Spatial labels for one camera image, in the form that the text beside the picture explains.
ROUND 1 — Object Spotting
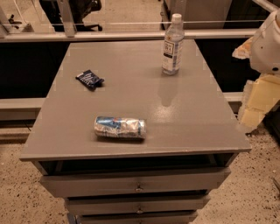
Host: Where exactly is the middle grey drawer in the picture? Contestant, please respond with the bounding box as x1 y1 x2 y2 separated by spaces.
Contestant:
66 195 210 215

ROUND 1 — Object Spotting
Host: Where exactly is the crushed blue silver can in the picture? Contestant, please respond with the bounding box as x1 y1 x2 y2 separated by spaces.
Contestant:
94 116 146 139

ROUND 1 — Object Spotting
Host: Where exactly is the clear plastic water bottle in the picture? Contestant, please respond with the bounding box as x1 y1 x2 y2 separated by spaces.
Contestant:
162 13 185 75

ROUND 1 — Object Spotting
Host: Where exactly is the top grey drawer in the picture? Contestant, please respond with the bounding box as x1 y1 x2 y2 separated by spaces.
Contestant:
40 167 230 198

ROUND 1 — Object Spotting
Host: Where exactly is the grey drawer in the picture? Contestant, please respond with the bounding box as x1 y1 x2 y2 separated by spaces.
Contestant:
80 211 197 224
66 195 210 215
40 167 230 198

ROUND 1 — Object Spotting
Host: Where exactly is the bottom grey drawer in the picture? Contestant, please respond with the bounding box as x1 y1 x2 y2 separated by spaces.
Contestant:
80 211 197 224

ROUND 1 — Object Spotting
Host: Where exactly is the dark blue rxbar wrapper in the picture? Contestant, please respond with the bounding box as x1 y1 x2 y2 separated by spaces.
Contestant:
75 70 104 90

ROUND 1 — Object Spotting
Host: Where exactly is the black office chair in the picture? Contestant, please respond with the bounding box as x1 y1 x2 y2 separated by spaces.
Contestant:
39 0 102 32

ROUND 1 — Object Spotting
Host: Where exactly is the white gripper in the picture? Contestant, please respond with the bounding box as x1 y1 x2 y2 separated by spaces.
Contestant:
232 9 280 133

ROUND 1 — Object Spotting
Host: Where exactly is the grey drawer cabinet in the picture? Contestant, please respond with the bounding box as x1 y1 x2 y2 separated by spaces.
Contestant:
21 40 250 224

